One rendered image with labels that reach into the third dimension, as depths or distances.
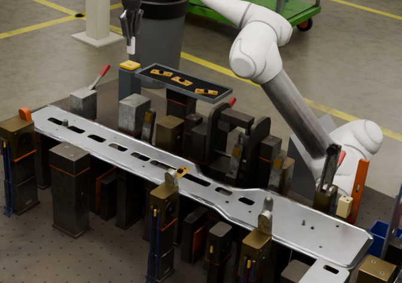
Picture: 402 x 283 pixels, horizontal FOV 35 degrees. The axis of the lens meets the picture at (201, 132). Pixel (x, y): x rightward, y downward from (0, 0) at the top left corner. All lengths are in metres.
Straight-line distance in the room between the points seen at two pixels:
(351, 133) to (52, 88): 3.09
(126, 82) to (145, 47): 2.43
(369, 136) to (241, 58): 0.66
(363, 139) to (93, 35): 3.98
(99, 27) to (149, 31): 1.17
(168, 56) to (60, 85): 0.89
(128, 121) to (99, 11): 3.67
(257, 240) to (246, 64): 0.63
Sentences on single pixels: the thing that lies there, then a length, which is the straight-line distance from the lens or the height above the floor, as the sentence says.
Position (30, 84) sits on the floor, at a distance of 5.26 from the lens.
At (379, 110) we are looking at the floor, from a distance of 5.31.
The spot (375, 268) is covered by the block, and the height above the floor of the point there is 1.06.
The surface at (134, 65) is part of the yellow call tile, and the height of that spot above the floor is 1.16.
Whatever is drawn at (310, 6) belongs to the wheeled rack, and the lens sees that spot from 6.71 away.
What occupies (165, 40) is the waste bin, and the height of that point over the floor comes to 0.42.
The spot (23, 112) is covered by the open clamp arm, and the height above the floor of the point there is 1.09.
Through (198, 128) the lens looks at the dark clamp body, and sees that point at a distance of 2.32.
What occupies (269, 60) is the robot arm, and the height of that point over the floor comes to 1.37.
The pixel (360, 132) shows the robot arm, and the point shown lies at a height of 1.04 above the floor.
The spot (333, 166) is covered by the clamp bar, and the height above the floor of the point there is 1.15.
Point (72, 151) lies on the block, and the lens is 2.26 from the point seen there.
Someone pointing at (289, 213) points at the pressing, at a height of 1.00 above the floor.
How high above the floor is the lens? 2.17
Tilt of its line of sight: 28 degrees down
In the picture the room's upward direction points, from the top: 5 degrees clockwise
